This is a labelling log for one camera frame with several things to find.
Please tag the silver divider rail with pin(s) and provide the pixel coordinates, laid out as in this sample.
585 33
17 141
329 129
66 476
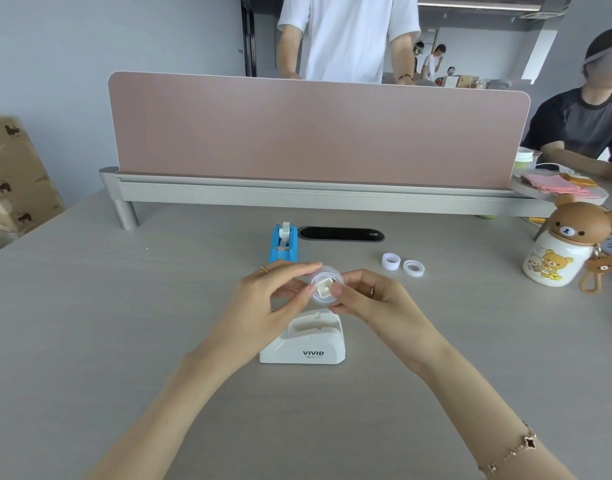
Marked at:
286 194

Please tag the pink paper sheets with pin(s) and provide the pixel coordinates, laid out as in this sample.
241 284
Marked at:
550 183

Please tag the clear cup green drink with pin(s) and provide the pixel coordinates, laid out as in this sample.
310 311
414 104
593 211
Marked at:
526 159

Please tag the blue tape dispenser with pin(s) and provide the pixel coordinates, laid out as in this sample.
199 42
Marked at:
283 249

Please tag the person's left hand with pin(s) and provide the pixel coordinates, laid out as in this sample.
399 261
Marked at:
246 314

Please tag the stack of cardboard boxes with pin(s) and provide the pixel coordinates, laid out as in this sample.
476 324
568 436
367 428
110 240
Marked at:
16 184

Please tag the white tape dispenser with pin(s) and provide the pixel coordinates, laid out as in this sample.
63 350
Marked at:
306 344

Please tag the clear tape roll white core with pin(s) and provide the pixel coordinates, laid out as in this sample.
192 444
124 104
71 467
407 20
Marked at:
326 287

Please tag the person's right forearm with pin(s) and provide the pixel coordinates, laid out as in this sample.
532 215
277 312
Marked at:
485 419

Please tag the person's right thumb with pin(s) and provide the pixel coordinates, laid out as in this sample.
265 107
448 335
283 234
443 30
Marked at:
347 300

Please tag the black door frame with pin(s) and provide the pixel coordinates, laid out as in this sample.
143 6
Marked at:
248 34

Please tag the person's left thumb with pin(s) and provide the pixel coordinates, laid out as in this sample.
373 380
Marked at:
293 299

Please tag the small white tape roll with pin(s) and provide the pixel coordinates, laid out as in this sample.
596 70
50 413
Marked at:
413 268
391 262

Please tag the bear lid white bottle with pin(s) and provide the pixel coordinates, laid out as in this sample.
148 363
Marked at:
560 244

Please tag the person's left forearm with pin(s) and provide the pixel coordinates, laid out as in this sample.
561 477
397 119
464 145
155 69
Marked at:
161 419

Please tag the pink desk divider panel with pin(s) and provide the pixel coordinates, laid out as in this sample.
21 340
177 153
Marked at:
316 129

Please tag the orange paper sheets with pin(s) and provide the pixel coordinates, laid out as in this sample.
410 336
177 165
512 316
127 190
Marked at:
580 181

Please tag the person's right hand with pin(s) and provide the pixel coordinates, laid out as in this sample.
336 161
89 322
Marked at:
391 329

